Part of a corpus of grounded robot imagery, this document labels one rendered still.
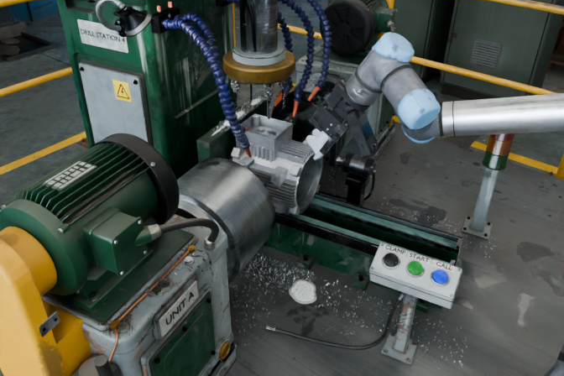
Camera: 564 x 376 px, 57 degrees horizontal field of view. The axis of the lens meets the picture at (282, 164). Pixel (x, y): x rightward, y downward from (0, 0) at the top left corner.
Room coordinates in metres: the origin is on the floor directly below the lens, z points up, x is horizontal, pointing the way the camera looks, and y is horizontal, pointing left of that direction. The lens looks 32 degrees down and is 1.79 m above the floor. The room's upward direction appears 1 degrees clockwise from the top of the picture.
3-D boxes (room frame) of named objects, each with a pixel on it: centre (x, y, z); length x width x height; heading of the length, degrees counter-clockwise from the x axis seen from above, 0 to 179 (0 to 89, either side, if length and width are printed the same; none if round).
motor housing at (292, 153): (1.20, 0.01, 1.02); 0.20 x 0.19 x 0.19; 62
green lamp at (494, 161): (1.23, -0.59, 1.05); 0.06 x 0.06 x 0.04
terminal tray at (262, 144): (1.22, 0.05, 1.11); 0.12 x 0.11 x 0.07; 62
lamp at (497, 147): (1.23, -0.59, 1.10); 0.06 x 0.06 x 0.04
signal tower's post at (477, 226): (1.23, -0.59, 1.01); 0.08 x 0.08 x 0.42; 63
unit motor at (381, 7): (1.76, -0.29, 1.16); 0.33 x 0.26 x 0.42; 153
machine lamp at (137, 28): (1.10, 0.34, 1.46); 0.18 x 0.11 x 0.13; 63
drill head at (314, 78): (1.50, -0.13, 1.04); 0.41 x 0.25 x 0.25; 153
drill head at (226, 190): (0.89, 0.19, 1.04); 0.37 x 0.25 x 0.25; 153
